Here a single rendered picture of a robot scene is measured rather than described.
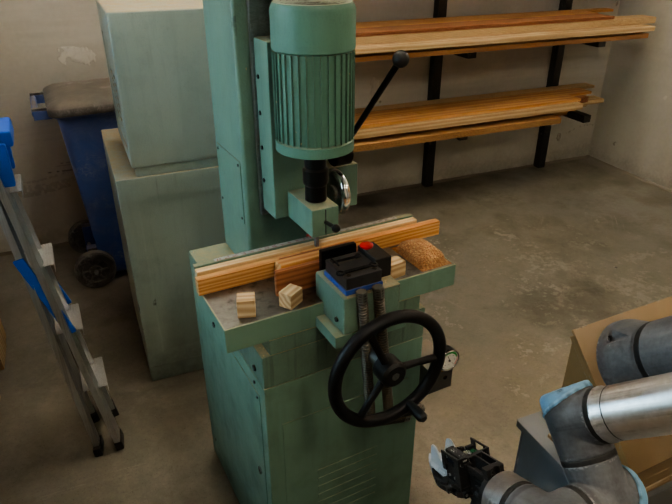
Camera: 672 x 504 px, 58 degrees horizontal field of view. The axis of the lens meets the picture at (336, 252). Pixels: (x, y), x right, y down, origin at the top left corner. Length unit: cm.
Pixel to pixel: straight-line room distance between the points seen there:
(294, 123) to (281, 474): 87
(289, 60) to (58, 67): 242
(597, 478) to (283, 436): 75
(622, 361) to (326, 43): 88
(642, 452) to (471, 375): 125
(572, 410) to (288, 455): 77
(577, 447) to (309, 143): 76
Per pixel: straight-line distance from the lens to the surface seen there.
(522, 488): 108
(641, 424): 102
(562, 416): 108
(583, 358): 142
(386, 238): 157
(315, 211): 138
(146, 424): 246
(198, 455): 230
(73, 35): 355
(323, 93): 127
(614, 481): 111
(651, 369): 137
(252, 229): 160
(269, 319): 131
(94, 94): 307
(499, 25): 387
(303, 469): 165
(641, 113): 499
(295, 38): 125
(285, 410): 149
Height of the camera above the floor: 164
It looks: 28 degrees down
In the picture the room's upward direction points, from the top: straight up
